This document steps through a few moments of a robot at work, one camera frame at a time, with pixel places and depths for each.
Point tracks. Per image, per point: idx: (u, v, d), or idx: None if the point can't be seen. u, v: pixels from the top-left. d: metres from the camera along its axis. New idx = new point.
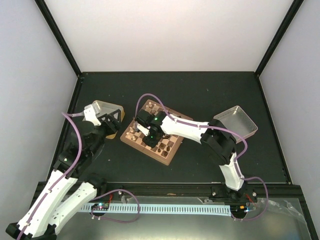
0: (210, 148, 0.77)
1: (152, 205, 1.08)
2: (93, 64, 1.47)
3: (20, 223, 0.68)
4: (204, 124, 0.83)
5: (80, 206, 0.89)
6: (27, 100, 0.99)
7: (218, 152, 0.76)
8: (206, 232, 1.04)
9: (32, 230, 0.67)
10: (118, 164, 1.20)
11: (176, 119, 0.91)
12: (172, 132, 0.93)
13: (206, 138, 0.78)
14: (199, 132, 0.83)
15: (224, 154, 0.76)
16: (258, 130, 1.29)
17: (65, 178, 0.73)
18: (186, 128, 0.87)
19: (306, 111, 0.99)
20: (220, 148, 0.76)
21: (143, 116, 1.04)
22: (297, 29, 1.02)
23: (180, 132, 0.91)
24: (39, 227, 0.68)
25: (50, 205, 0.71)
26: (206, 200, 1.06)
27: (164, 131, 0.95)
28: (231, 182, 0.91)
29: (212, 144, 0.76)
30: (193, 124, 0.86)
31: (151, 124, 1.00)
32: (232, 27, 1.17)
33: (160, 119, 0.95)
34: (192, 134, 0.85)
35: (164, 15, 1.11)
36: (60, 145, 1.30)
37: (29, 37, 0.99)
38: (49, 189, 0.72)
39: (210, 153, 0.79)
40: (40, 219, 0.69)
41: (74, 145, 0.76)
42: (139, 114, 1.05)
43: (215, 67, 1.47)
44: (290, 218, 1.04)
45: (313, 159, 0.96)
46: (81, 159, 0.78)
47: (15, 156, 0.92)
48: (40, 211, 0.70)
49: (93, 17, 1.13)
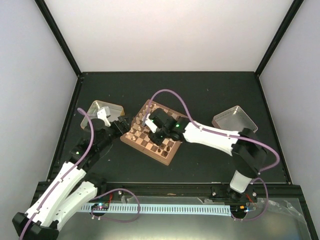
0: (243, 161, 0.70)
1: (152, 204, 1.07)
2: (92, 64, 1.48)
3: (28, 212, 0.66)
4: (234, 134, 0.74)
5: (81, 205, 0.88)
6: (27, 100, 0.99)
7: (252, 165, 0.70)
8: (206, 232, 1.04)
9: (41, 218, 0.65)
10: (118, 164, 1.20)
11: (201, 126, 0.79)
12: (196, 141, 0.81)
13: (238, 150, 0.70)
14: (229, 142, 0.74)
15: (257, 166, 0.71)
16: (258, 130, 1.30)
17: (76, 169, 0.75)
18: (215, 138, 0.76)
19: (307, 111, 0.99)
20: (252, 161, 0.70)
21: (162, 118, 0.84)
22: (297, 29, 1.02)
23: (205, 141, 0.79)
24: (48, 215, 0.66)
25: (60, 194, 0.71)
26: (206, 200, 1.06)
27: (186, 138, 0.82)
28: (240, 185, 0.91)
29: (245, 157, 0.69)
30: (222, 132, 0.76)
31: (171, 131, 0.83)
32: (231, 27, 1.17)
33: (182, 126, 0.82)
34: (222, 145, 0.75)
35: (163, 15, 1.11)
36: (60, 145, 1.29)
37: (29, 38, 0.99)
38: (61, 179, 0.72)
39: (241, 166, 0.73)
40: (49, 207, 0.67)
41: (85, 140, 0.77)
42: (158, 114, 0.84)
43: (215, 67, 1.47)
44: (289, 218, 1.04)
45: (312, 159, 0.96)
46: (91, 153, 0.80)
47: (15, 156, 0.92)
48: (50, 200, 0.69)
49: (93, 17, 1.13)
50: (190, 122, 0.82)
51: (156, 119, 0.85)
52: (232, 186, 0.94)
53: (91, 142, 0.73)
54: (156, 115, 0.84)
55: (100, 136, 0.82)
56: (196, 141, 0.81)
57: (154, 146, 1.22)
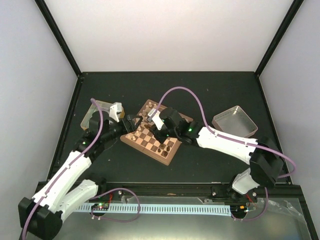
0: (261, 170, 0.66)
1: (152, 204, 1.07)
2: (92, 64, 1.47)
3: (35, 197, 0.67)
4: (252, 142, 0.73)
5: (82, 200, 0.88)
6: (27, 100, 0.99)
7: (269, 175, 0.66)
8: (206, 232, 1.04)
9: (49, 202, 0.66)
10: (118, 164, 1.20)
11: (216, 133, 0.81)
12: (209, 146, 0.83)
13: (256, 158, 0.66)
14: (246, 150, 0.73)
15: (274, 176, 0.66)
16: (258, 130, 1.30)
17: (83, 156, 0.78)
18: (229, 144, 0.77)
19: (307, 112, 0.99)
20: (269, 171, 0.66)
21: (176, 120, 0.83)
22: (297, 29, 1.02)
23: (220, 148, 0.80)
24: (55, 199, 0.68)
25: (67, 181, 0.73)
26: (206, 200, 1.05)
27: (200, 144, 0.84)
28: (241, 187, 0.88)
29: (263, 166, 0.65)
30: (238, 140, 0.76)
31: (185, 135, 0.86)
32: (232, 27, 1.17)
33: (195, 131, 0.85)
34: (237, 152, 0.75)
35: (163, 15, 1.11)
36: (60, 145, 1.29)
37: (29, 37, 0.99)
38: (68, 165, 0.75)
39: (257, 175, 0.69)
40: (57, 192, 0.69)
41: (91, 130, 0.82)
42: (172, 115, 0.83)
43: (215, 67, 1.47)
44: (290, 218, 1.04)
45: (312, 159, 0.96)
46: (97, 144, 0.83)
47: (15, 156, 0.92)
48: (58, 185, 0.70)
49: (93, 17, 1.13)
50: (203, 128, 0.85)
51: (169, 119, 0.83)
52: (234, 186, 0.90)
53: (98, 133, 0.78)
54: (170, 116, 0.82)
55: (104, 128, 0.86)
56: (209, 146, 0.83)
57: (154, 146, 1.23)
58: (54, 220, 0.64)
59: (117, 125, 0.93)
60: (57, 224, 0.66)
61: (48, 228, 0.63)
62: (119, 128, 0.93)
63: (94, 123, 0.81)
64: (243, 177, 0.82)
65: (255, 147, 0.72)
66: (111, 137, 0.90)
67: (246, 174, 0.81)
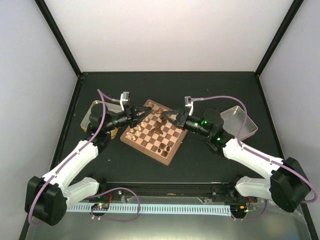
0: (279, 189, 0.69)
1: (151, 205, 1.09)
2: (92, 64, 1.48)
3: (45, 176, 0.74)
4: (277, 161, 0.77)
5: (84, 195, 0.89)
6: (26, 100, 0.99)
7: (289, 198, 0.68)
8: (206, 232, 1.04)
9: (59, 181, 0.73)
10: (118, 164, 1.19)
11: (243, 145, 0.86)
12: (234, 156, 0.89)
13: (277, 177, 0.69)
14: (270, 167, 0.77)
15: (294, 201, 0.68)
16: (257, 130, 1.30)
17: (91, 144, 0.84)
18: (254, 158, 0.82)
19: (307, 111, 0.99)
20: (290, 192, 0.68)
21: (215, 128, 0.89)
22: (297, 30, 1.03)
23: (242, 159, 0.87)
24: (64, 180, 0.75)
25: (76, 165, 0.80)
26: (206, 200, 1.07)
27: (224, 153, 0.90)
28: (245, 189, 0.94)
29: (283, 186, 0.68)
30: (263, 156, 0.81)
31: (214, 142, 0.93)
32: (231, 27, 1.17)
33: (223, 141, 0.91)
34: (261, 168, 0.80)
35: (163, 15, 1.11)
36: (60, 145, 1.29)
37: (29, 36, 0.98)
38: (78, 150, 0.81)
39: (276, 194, 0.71)
40: (66, 174, 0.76)
41: (93, 126, 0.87)
42: (217, 123, 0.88)
43: (214, 67, 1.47)
44: (289, 218, 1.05)
45: (312, 159, 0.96)
46: (103, 135, 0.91)
47: (15, 155, 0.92)
48: (67, 167, 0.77)
49: (92, 17, 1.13)
50: (231, 139, 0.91)
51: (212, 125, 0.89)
52: (238, 185, 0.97)
53: (100, 127, 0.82)
54: (215, 124, 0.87)
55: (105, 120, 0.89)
56: (233, 157, 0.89)
57: (154, 146, 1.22)
58: (60, 202, 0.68)
59: (122, 115, 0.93)
60: (62, 209, 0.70)
61: (54, 209, 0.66)
62: (124, 118, 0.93)
63: (94, 119, 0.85)
64: (258, 186, 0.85)
65: (279, 167, 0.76)
66: (115, 126, 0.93)
67: (261, 185, 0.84)
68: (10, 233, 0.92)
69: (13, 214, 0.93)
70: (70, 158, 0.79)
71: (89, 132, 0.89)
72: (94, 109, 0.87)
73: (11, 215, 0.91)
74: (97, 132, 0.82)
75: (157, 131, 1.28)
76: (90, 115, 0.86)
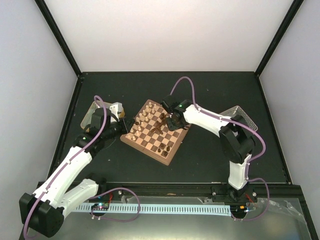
0: (227, 142, 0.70)
1: (152, 205, 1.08)
2: (93, 64, 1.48)
3: (37, 192, 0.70)
4: (227, 118, 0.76)
5: (83, 199, 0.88)
6: (26, 100, 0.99)
7: (235, 150, 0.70)
8: (206, 232, 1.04)
9: (50, 197, 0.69)
10: (118, 164, 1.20)
11: (199, 108, 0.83)
12: (194, 122, 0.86)
13: (225, 131, 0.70)
14: (220, 124, 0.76)
15: (241, 153, 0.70)
16: (257, 130, 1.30)
17: (84, 151, 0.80)
18: (207, 119, 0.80)
19: (307, 111, 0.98)
20: (236, 144, 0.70)
21: (168, 101, 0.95)
22: (297, 30, 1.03)
23: (201, 123, 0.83)
24: (56, 195, 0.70)
25: (68, 176, 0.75)
26: (206, 200, 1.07)
27: (185, 119, 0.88)
28: (233, 180, 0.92)
29: (230, 139, 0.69)
30: (215, 115, 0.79)
31: (175, 110, 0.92)
32: (231, 27, 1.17)
33: (184, 107, 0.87)
34: (213, 126, 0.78)
35: (163, 15, 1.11)
36: (60, 146, 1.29)
37: (29, 36, 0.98)
38: (69, 160, 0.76)
39: (226, 147, 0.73)
40: (57, 188, 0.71)
41: (94, 127, 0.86)
42: (165, 98, 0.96)
43: (215, 67, 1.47)
44: (289, 218, 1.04)
45: (312, 159, 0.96)
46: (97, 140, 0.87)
47: (15, 155, 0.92)
48: (59, 180, 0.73)
49: (92, 17, 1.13)
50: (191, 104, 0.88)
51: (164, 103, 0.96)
52: (230, 180, 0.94)
53: (100, 130, 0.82)
54: (164, 98, 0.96)
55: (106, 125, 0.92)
56: (194, 122, 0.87)
57: (154, 146, 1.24)
58: (55, 215, 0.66)
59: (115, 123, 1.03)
60: (59, 220, 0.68)
61: (49, 223, 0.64)
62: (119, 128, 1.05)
63: (98, 120, 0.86)
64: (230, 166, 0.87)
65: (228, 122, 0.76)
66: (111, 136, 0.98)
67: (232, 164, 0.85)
68: (10, 234, 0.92)
69: (13, 215, 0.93)
70: (60, 171, 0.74)
71: (81, 136, 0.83)
72: (99, 108, 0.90)
73: (11, 216, 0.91)
74: (96, 136, 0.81)
75: (157, 131, 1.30)
76: (95, 114, 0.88)
